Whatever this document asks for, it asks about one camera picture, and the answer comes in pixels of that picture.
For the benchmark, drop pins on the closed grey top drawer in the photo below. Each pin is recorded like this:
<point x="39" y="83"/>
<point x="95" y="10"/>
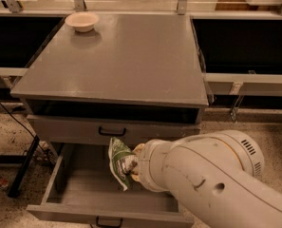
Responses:
<point x="55" y="129"/>

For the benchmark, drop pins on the open grey middle drawer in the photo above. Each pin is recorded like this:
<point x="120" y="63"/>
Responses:
<point x="82" y="188"/>

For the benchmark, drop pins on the beige bowl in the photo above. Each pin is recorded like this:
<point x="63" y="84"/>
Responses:
<point x="82" y="21"/>

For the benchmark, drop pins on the black table leg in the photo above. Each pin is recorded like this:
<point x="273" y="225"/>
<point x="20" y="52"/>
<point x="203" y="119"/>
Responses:
<point x="14" y="189"/>

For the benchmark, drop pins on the black middle drawer handle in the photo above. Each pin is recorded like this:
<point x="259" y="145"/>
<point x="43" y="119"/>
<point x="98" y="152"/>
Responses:
<point x="108" y="222"/>

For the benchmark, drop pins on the black drawer handle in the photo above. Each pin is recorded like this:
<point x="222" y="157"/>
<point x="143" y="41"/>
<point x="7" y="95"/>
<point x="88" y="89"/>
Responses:
<point x="108" y="222"/>
<point x="114" y="133"/>

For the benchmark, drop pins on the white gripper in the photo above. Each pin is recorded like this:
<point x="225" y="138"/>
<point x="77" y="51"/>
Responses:
<point x="145" y="161"/>

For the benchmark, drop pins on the green jalapeno chip bag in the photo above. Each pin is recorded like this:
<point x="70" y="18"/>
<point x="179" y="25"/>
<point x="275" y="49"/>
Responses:
<point x="122" y="161"/>

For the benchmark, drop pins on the black top drawer handle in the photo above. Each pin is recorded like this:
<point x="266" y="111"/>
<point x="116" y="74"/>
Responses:
<point x="114" y="133"/>

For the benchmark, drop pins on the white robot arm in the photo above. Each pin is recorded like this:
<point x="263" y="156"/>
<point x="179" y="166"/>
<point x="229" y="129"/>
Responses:
<point x="215" y="176"/>

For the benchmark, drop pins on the metal bracket under rail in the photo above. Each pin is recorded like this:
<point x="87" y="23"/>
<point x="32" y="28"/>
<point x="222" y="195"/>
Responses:
<point x="234" y="91"/>

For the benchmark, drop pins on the grey drawer cabinet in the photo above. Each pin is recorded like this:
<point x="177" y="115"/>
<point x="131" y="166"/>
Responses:
<point x="131" y="67"/>

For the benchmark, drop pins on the metal railing frame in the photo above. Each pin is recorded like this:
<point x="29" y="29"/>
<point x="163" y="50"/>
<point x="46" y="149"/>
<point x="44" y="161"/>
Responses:
<point x="264" y="83"/>

